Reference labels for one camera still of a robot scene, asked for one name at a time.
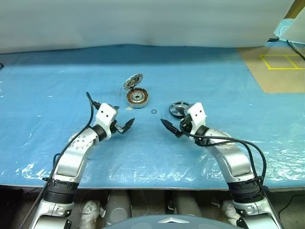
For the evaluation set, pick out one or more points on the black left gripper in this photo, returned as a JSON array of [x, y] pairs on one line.
[[115, 128]]

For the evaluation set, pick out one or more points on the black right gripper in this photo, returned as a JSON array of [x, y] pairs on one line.
[[185, 124]]

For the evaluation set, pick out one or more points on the black spoked rotor cover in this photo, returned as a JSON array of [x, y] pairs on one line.
[[175, 110]]

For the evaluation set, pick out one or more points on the motor stator with copper windings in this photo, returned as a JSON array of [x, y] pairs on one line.
[[137, 98]]

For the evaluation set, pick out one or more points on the silver toothed gear plate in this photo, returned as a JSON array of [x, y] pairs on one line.
[[133, 81]]

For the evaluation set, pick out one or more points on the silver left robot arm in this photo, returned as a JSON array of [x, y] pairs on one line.
[[71, 157]]

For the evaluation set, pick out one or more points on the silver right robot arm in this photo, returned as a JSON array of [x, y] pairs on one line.
[[233, 159]]

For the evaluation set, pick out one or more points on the small white scrap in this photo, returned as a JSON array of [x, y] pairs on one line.
[[129, 108]]

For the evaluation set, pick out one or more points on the blue plastic table sheet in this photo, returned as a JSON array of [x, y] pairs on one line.
[[71, 83]]

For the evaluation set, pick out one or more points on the grey rounded cylinder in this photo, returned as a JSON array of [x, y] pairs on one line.
[[118, 207], [188, 204]]

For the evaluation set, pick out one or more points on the white backdrop sheet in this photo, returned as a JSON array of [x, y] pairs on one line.
[[143, 21]]

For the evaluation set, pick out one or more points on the white wrapped bundle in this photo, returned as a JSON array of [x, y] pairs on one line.
[[230, 211], [90, 212]]

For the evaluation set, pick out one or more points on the grey robot torso cover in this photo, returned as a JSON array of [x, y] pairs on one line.
[[166, 223]]

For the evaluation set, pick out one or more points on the brown cardboard sheet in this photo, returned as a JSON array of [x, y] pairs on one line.
[[274, 78]]

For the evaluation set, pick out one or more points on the yellow tape grid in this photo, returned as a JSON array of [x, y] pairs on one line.
[[265, 62]]

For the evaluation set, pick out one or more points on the light blue foam piece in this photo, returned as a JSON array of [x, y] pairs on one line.
[[284, 26]]

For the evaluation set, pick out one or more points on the white slanted board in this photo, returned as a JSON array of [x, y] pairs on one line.
[[297, 28]]

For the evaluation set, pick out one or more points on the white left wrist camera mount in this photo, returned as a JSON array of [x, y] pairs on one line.
[[106, 115]]

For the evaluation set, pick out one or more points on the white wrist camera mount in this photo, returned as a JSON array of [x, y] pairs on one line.
[[106, 115], [196, 114]]

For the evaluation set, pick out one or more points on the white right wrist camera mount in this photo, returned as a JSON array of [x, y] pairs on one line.
[[196, 114]]

